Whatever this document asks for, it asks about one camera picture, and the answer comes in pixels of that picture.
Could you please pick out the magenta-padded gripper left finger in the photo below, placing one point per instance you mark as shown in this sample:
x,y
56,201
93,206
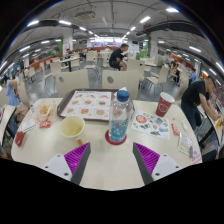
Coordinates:
x,y
76,160

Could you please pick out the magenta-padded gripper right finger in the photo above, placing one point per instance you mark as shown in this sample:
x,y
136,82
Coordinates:
x,y
148,160

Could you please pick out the clear blue-capped water bottle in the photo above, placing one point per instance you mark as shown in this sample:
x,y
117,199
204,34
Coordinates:
x,y
120,116

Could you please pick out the brown fried snack piece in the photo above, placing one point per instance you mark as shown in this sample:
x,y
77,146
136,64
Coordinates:
x,y
79,142

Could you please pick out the cream paper cup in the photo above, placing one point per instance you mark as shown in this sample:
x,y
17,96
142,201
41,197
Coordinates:
x,y
72,128

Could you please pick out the colourful sticker sheet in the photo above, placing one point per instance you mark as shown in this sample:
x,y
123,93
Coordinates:
x,y
150,125

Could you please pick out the flat round red coaster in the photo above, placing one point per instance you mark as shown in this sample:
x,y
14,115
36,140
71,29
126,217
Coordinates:
x,y
107,137

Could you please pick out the clear plastic bag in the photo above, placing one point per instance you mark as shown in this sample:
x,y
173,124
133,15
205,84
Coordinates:
x,y
185,145

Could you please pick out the red flat snack packet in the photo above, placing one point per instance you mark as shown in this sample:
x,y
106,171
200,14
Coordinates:
x,y
175,129

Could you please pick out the red paper cup with lid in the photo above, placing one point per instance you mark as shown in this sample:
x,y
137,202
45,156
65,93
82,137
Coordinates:
x,y
164,106

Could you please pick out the printed paper menu placemat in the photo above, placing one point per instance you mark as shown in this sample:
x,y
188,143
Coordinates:
x,y
86,105

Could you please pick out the paper wrapper with fried food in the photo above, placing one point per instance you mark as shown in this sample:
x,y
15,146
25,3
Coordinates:
x,y
45,110

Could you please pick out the white paper sheet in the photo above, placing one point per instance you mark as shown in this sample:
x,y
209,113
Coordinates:
x,y
27,125

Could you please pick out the red carton box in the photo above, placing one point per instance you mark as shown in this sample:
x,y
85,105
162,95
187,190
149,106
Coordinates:
x,y
19,138

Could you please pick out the white crumpled napkin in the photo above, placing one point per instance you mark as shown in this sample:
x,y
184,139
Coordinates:
x,y
123,88

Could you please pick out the beige chair with hole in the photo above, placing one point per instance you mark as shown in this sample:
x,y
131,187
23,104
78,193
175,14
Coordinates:
x,y
121,80
71,81

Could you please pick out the person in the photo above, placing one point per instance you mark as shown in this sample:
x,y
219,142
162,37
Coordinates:
x,y
116,58
195,96
174,71
193,76
11,93

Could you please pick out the beige chairs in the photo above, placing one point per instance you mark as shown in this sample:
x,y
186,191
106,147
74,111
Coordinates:
x,y
90,56

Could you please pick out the ceiling lights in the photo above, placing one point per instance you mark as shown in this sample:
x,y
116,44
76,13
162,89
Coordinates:
x,y
65,22

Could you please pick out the ceiling air conditioner unit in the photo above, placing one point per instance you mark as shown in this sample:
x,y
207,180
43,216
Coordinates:
x,y
86,15

